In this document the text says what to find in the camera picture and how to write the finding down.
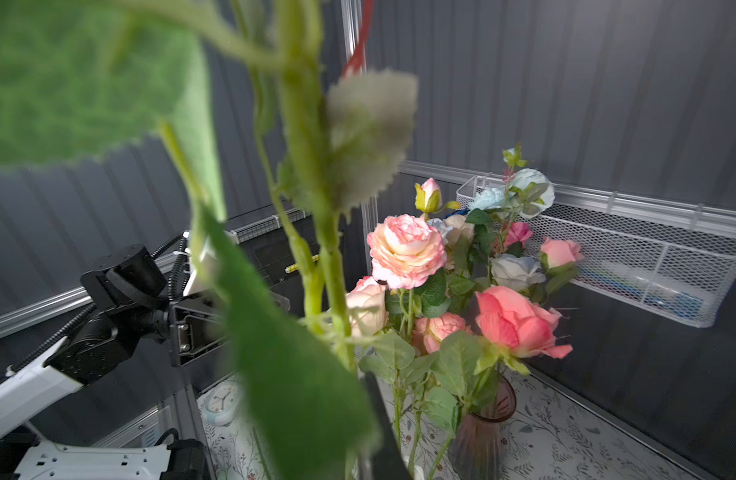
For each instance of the cream pink rose stem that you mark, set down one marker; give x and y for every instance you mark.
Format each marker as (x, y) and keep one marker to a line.
(453, 228)

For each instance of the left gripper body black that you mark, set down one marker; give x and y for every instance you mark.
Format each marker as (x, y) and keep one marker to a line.
(196, 327)

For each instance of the pink carnation flower stem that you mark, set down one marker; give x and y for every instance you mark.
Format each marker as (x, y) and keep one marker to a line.
(408, 255)

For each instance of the white green peony stem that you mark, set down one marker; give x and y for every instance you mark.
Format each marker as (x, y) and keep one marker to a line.
(526, 192)

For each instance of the white wire mesh basket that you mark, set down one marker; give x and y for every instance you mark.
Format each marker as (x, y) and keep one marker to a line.
(674, 259)

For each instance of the pale blue white rose stem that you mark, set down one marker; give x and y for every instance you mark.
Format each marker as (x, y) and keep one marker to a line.
(516, 273)

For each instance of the cream white rose stem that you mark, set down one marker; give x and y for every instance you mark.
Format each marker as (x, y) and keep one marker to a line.
(367, 308)

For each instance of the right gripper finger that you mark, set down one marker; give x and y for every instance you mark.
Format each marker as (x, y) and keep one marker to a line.
(384, 461)

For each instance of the deep pink rose stem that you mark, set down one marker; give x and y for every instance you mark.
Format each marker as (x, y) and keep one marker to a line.
(468, 367)

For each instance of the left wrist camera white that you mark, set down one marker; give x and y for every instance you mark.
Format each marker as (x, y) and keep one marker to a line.
(194, 264)

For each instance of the small white clock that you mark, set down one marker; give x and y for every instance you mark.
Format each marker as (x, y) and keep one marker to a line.
(220, 405)

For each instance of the peach spray rose stem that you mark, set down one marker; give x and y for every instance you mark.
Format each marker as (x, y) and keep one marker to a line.
(440, 330)

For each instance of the pink glass vase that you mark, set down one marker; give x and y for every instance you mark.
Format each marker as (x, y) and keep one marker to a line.
(477, 452)

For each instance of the black wire basket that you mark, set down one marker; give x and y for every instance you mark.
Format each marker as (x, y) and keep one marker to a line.
(264, 241)

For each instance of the floral patterned table mat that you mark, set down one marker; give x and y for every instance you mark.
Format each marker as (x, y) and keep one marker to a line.
(550, 436)

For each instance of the light pink rose stem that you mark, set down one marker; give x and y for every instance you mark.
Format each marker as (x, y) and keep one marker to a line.
(560, 260)

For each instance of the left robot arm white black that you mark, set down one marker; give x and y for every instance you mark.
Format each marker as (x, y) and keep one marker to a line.
(135, 294)

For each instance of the magenta rose stem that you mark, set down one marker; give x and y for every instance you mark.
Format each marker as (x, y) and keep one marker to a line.
(519, 232)

